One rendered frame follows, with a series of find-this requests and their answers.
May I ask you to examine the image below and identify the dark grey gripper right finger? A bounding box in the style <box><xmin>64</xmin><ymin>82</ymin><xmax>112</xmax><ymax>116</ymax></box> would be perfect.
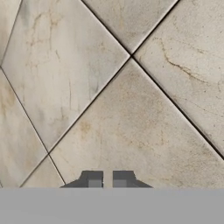
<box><xmin>112</xmin><ymin>170</ymin><xmax>154</xmax><ymax>189</ymax></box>

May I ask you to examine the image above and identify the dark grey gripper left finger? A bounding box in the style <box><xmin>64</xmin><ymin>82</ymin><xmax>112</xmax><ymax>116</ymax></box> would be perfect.
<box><xmin>59</xmin><ymin>170</ymin><xmax>105</xmax><ymax>189</ymax></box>

